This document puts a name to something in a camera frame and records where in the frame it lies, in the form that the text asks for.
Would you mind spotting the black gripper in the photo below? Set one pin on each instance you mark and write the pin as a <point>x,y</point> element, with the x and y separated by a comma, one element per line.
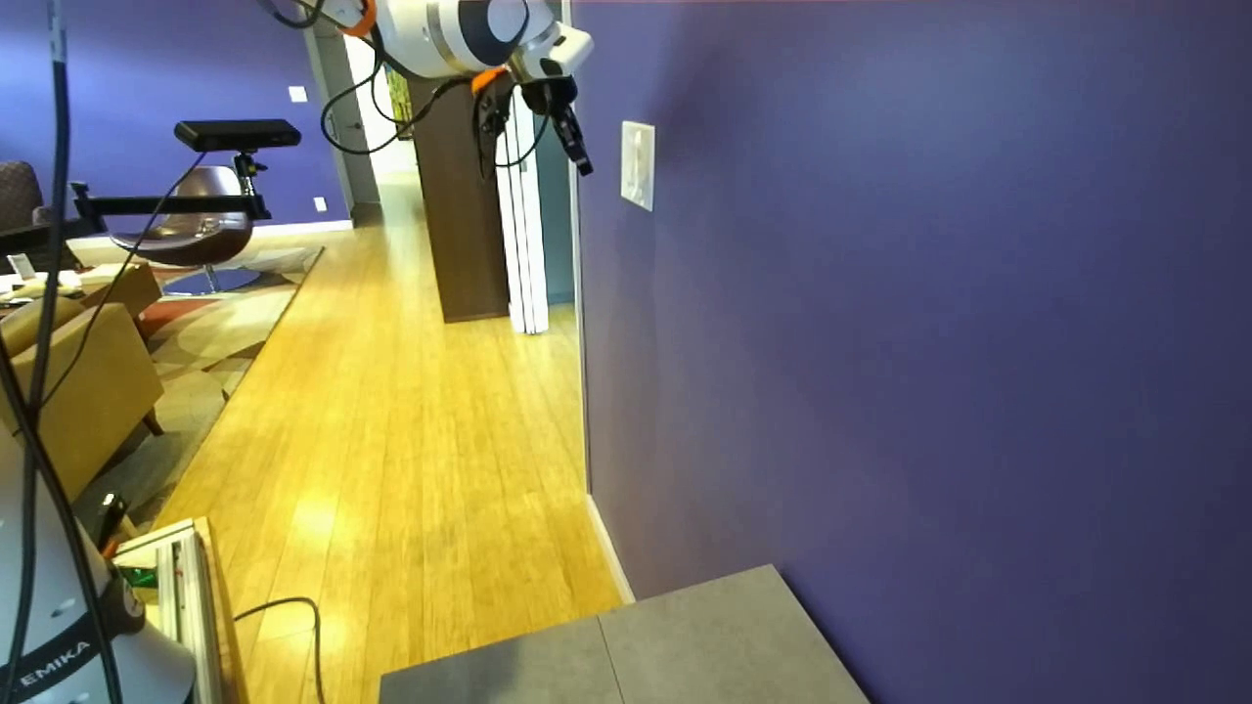
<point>545,76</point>

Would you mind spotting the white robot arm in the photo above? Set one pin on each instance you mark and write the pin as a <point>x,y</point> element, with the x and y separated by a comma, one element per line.
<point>466,35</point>

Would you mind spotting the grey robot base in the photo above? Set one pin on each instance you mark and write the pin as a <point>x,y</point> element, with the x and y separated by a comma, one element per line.
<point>71,635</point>

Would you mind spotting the dark brown cabinet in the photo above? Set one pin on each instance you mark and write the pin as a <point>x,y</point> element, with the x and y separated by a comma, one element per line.
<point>458,204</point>

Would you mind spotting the green lit control box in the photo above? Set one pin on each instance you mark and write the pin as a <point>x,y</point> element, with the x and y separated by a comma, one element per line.
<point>179,580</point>

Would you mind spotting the white door frame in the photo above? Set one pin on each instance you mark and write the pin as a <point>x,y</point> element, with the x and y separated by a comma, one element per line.
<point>521,219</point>

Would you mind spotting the white double light switch plate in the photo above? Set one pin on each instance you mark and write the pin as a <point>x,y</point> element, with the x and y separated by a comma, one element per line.
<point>638,148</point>

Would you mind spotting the black stereo camera on stand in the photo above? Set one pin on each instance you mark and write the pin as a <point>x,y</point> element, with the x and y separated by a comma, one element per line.
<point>235,136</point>

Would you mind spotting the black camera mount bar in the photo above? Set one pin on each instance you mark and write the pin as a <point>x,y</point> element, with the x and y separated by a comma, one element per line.
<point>161,204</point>

